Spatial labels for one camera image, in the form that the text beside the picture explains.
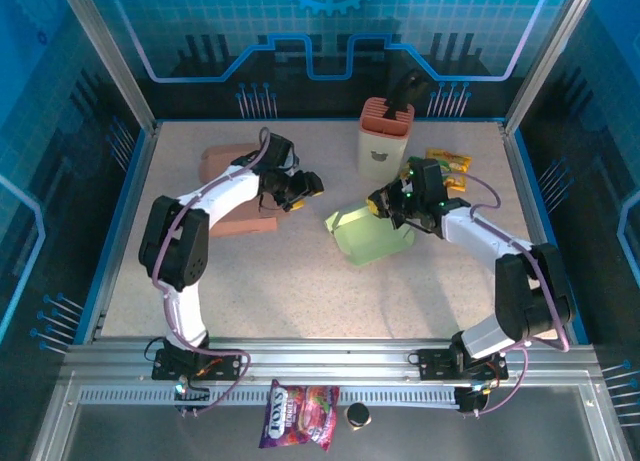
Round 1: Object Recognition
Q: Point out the green paper box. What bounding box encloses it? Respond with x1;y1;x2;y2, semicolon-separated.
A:
323;199;416;268

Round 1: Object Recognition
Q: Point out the pink paper box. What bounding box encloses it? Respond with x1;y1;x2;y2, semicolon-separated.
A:
198;143;279;239

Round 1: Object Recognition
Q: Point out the yellow snack bag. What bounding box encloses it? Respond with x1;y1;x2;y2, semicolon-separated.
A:
424;148;474;192

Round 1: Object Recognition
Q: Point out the cream knife block pink top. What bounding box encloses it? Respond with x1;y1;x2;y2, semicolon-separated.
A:
356;96;416;183

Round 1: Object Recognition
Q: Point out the purple berries candy bag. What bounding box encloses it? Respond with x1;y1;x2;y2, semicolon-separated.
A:
258;379;341;452

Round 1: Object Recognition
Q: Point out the black knife handle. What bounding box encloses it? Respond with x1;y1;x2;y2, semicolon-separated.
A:
383;69;429;122

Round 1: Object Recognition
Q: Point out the aluminium front rail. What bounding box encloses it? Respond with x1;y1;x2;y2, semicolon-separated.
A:
58;336;604;388

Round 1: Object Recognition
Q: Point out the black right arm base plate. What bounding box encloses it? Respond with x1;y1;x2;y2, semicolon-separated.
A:
417;348;509;382

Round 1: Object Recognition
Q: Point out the aluminium frame post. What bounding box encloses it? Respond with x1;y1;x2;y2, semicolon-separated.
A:
502;0;599;137
55;0;160;135

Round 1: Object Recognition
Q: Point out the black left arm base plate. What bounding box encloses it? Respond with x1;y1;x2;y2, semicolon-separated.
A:
152;348;244;382

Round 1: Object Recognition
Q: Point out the slotted cable duct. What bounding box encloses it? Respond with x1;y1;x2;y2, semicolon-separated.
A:
78;384;464;408

